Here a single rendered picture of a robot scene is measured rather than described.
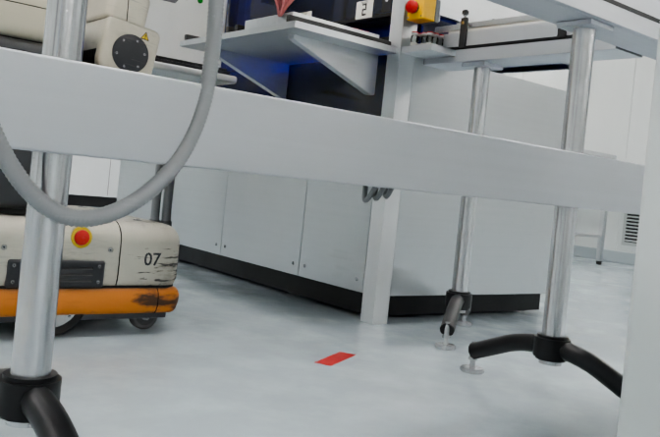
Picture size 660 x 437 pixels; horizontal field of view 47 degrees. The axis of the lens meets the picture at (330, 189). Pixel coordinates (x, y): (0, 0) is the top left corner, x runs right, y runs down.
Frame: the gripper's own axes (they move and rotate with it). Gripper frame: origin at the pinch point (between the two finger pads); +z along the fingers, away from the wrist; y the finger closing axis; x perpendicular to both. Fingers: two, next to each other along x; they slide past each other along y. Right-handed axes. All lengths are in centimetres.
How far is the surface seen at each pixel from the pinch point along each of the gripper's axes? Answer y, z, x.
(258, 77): 27, 7, 48
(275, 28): -0.9, 5.2, -0.9
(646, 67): 477, -168, 165
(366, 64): 34.6, 3.2, -2.2
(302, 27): 1.6, 5.0, -10.5
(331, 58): 20.5, 6.5, -2.1
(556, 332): 34, 72, -89
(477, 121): 57, 16, -33
